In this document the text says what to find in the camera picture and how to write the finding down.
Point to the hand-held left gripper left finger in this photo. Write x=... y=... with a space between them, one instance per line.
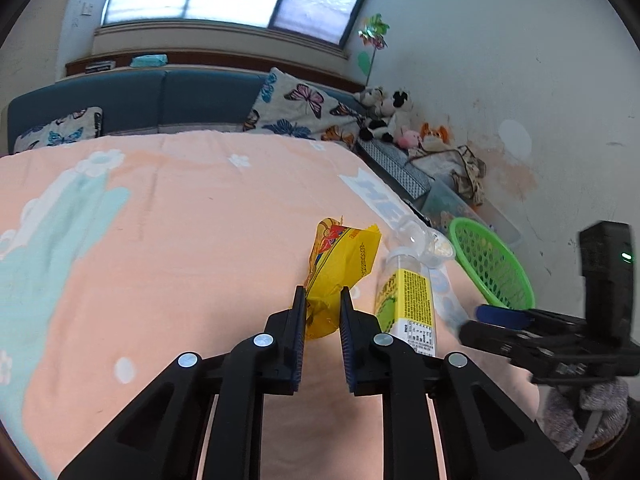
x=300 y=340

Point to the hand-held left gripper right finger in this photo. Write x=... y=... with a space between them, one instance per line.
x=346 y=340

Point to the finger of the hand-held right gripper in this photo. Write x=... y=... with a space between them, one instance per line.
x=500 y=340
x=500 y=315

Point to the green plastic basket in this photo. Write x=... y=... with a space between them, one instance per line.
x=487 y=265

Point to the plastic bottle with yellow label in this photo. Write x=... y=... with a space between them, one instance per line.
x=407 y=300

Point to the yellow snack wrapper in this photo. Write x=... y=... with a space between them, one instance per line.
x=345 y=260

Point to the person's right hand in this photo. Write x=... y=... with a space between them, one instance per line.
x=560 y=415

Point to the clear plastic cup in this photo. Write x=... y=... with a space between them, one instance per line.
x=425 y=245

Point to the clear storage box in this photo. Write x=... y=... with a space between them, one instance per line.
x=450 y=205

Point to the beige cloth bag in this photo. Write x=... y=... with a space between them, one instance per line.
x=465 y=170

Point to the peach printed blanket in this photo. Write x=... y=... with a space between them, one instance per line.
x=175 y=240

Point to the grey perforated panel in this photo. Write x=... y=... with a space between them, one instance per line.
x=395 y=170

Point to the orange fox plush toy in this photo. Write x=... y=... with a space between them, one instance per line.
x=434 y=136

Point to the pink plush toy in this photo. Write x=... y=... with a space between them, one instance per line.
x=407 y=140

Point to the black and white cow plush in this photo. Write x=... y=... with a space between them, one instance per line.
x=397 y=110

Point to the large butterfly print pillow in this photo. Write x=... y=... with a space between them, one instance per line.
x=300 y=105

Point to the white dog plush toy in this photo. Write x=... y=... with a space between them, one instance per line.
x=372 y=97

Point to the blue sofa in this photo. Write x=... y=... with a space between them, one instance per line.
x=190 y=97

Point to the colourful pinwheel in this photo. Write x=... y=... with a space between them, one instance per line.
x=372 y=35

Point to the teal packet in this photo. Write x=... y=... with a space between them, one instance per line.
x=148 y=60

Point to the small butterfly print pillow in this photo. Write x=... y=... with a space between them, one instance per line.
x=55 y=132

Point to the stack of books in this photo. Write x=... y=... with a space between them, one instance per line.
x=100 y=65

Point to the white wall switch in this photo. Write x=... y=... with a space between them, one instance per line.
x=88 y=9

